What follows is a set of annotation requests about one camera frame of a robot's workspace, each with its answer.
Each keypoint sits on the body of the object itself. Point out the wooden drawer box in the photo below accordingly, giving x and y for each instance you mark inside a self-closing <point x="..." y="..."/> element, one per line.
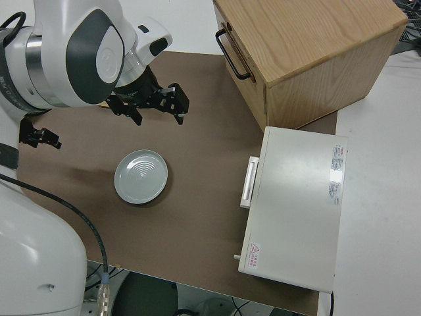
<point x="315" y="52"/>

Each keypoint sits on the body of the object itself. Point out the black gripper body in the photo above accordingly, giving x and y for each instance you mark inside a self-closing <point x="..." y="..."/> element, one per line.
<point x="27" y="133"/>
<point x="138" y="90"/>

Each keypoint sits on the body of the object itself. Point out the white toaster oven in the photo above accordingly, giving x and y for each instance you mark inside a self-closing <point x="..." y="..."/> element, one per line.
<point x="296" y="210"/>

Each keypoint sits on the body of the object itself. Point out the gray round plate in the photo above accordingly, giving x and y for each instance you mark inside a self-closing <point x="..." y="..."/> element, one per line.
<point x="141" y="176"/>

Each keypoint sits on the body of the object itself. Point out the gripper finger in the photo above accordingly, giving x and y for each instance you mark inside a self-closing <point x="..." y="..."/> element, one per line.
<point x="49" y="142"/>
<point x="126" y="110"/>
<point x="176" y="100"/>
<point x="47" y="133"/>

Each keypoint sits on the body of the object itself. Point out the black round stool seat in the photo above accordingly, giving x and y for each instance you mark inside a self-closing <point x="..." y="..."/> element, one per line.
<point x="148" y="296"/>

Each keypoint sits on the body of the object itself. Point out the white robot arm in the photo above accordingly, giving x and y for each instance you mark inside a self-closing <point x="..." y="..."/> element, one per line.
<point x="98" y="56"/>

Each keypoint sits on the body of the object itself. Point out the brown table mat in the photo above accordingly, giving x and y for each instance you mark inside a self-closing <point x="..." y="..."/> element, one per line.
<point x="184" y="224"/>

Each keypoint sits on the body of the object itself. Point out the small tan block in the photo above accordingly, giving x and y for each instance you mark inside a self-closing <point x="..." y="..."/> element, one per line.
<point x="104" y="105"/>

